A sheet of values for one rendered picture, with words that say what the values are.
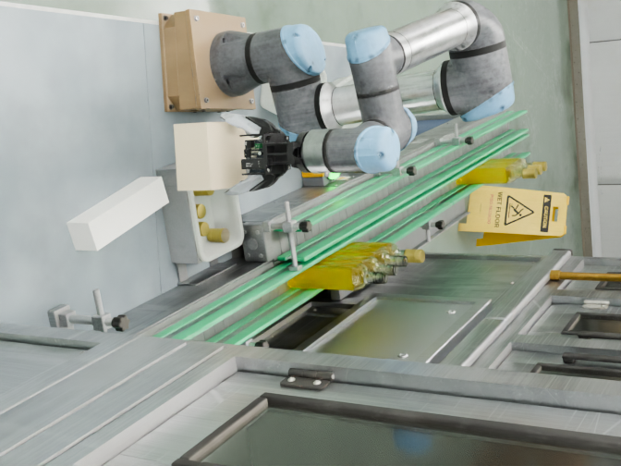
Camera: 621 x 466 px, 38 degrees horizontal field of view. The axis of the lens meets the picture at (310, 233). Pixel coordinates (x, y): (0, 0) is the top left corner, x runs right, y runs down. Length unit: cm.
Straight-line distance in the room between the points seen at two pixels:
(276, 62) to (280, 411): 112
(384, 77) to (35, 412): 80
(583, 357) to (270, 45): 95
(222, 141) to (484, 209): 404
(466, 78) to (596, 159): 626
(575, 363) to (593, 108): 609
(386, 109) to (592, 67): 648
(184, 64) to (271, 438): 124
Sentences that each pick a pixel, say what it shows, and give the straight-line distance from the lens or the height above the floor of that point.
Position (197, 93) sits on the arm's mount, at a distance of 205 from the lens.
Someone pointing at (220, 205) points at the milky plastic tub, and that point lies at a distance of 219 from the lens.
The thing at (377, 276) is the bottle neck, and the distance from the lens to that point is 217.
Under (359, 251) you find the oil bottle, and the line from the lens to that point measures 231.
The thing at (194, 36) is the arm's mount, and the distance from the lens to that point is 207.
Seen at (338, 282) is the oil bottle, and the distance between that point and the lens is 221.
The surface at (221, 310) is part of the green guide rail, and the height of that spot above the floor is 94.
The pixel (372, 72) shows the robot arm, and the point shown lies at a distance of 155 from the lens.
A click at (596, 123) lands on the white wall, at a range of 805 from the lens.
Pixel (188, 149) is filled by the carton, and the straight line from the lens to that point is 165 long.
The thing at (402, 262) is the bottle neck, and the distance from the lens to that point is 226.
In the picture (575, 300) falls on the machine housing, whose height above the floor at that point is 149.
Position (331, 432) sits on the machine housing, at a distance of 99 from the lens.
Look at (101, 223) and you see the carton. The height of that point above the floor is 81.
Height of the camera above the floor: 212
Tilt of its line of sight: 31 degrees down
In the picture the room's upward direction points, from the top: 91 degrees clockwise
